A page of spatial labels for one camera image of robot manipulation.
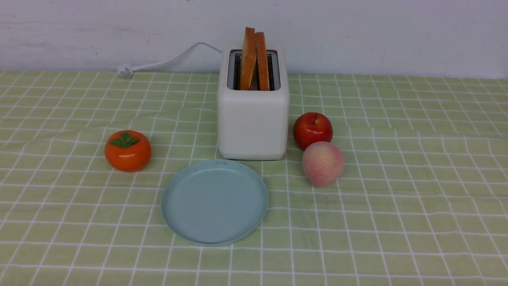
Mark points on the toast slice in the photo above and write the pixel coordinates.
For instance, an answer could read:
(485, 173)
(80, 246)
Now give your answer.
(262, 62)
(248, 59)

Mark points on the white two-slot toaster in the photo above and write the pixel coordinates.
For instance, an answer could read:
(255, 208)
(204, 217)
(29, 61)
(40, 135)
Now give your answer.
(252, 125)

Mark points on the red apple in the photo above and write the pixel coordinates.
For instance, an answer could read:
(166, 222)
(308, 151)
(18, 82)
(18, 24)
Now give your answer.
(312, 127)

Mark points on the pink peach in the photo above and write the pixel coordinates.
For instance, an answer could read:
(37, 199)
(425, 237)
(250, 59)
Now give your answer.
(323, 163)

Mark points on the light blue round plate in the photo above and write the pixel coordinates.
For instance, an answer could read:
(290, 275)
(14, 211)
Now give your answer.
(214, 202)

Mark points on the orange persimmon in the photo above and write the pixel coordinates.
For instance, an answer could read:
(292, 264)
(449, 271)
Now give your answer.
(128, 151)

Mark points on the green checkered tablecloth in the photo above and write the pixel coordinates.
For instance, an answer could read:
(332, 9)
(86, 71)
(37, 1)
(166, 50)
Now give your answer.
(422, 200)

